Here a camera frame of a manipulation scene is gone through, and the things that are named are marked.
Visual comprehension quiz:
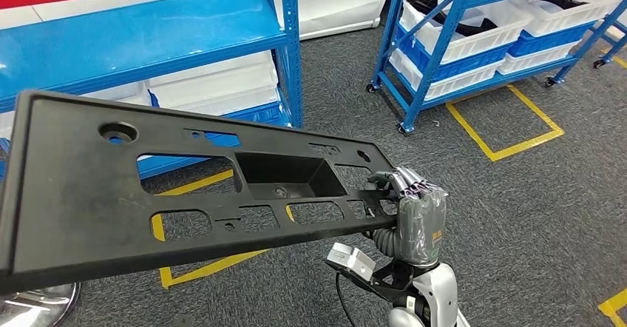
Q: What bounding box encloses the blue wheeled metal rack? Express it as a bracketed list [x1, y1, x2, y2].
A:
[366, 0, 627, 135]

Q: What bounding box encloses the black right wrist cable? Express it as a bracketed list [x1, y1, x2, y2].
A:
[334, 272, 359, 327]

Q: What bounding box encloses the long black plastic panel part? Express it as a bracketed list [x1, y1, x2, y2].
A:
[0, 89, 400, 297]

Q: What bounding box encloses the chrome round base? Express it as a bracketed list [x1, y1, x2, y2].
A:
[0, 283, 81, 327]

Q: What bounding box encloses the blue metal shelf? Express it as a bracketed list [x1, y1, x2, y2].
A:
[0, 0, 305, 181]

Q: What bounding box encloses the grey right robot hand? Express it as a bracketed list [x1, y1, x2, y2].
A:
[366, 166, 449, 269]

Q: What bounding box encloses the black right camera bracket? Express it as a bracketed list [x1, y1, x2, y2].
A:
[325, 260, 417, 306]

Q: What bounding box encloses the white car with red stripe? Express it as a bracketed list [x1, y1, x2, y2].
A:
[0, 0, 422, 41]

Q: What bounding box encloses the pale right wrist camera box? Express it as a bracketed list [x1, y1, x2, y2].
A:
[326, 243, 377, 283]

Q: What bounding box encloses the yellow floor tape square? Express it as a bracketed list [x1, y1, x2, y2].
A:
[600, 45, 627, 71]
[597, 288, 627, 327]
[445, 84, 565, 163]
[152, 167, 295, 289]

